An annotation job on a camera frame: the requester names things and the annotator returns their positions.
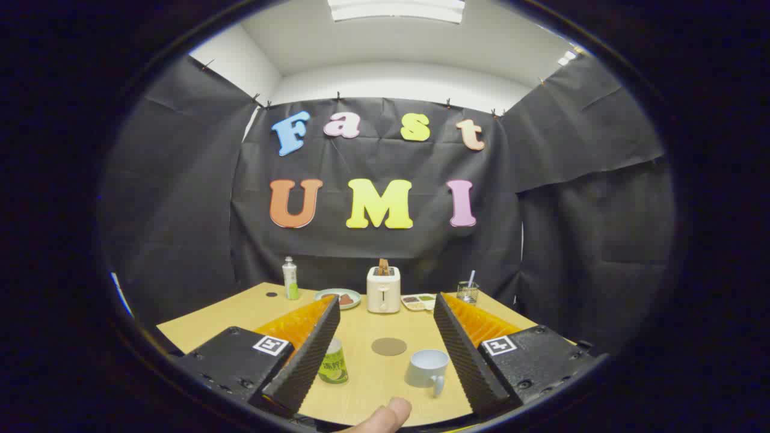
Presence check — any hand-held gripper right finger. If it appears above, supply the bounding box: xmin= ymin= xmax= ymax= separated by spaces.
xmin=433 ymin=292 xmax=596 ymax=419

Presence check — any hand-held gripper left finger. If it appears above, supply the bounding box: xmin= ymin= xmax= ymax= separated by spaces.
xmin=174 ymin=295 xmax=341 ymax=419

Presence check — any green label juice bottle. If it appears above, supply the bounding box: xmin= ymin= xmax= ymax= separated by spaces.
xmin=317 ymin=338 xmax=349 ymax=385

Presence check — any white cup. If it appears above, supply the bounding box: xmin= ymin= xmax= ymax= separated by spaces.
xmin=404 ymin=349 xmax=450 ymax=398

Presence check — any brown round coaster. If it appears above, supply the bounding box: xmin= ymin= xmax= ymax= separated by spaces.
xmin=371 ymin=337 xmax=407 ymax=357

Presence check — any slim white green bottle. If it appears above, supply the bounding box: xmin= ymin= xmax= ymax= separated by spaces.
xmin=283 ymin=256 xmax=300 ymax=301

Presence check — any wooden table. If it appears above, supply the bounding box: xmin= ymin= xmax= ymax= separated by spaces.
xmin=156 ymin=283 xmax=578 ymax=428

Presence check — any white divided condiment dish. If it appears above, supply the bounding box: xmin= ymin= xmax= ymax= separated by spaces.
xmin=401 ymin=293 xmax=437 ymax=312

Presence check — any pale green plate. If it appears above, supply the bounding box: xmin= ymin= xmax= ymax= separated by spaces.
xmin=313 ymin=288 xmax=362 ymax=310

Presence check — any white toaster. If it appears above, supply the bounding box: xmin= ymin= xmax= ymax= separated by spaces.
xmin=366 ymin=266 xmax=401 ymax=314

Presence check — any black backdrop cloth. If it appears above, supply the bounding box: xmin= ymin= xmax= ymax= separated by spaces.
xmin=99 ymin=54 xmax=677 ymax=355

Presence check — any long ceiling light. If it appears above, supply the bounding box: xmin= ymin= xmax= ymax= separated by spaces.
xmin=328 ymin=0 xmax=466 ymax=24

